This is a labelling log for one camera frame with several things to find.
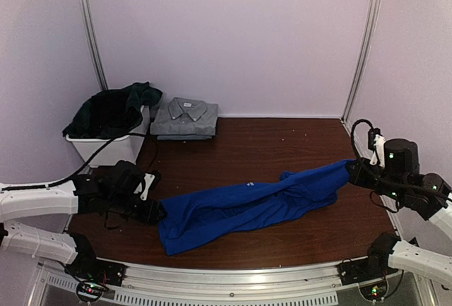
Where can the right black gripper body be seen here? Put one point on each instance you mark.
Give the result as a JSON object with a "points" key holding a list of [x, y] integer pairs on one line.
{"points": [[387, 186]]}

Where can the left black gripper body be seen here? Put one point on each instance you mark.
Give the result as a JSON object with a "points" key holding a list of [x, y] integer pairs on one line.
{"points": [[121, 204]]}

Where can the blue t-shirt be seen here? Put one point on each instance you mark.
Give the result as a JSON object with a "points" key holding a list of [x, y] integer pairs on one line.
{"points": [[198, 218]]}

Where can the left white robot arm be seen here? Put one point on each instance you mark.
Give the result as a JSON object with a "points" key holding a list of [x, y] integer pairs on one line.
{"points": [[124, 190]]}

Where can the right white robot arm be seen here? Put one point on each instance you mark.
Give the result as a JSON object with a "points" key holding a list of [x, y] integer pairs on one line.
{"points": [[394, 172]]}

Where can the white plastic laundry bin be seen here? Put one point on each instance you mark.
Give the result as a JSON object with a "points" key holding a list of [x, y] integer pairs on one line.
{"points": [[124, 148]]}

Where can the dark green plaid shirt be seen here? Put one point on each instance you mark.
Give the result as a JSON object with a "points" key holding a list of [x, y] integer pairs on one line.
{"points": [[112, 113]]}

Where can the folded grey button shirt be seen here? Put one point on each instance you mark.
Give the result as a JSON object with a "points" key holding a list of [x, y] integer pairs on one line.
{"points": [[183, 119]]}

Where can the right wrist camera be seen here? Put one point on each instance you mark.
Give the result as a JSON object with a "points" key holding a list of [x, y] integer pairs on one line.
{"points": [[376, 143]]}

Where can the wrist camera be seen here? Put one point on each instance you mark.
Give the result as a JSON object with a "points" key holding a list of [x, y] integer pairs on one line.
{"points": [[376, 143], [149, 183]]}

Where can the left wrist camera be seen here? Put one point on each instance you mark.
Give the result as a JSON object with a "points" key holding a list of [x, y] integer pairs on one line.
{"points": [[149, 183]]}

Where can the front aluminium rail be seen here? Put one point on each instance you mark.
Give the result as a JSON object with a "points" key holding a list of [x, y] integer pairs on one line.
{"points": [[314, 284]]}

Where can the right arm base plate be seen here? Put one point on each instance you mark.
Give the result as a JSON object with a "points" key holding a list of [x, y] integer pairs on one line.
{"points": [[353, 271]]}

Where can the right aluminium frame post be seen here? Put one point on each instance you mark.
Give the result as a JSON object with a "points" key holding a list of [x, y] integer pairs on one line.
{"points": [[369, 29]]}

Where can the aluminium frame post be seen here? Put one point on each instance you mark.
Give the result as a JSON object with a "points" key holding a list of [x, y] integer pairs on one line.
{"points": [[369, 29], [92, 44]]}

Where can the left aluminium frame post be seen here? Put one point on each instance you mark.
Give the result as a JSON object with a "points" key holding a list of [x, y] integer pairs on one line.
{"points": [[92, 44]]}

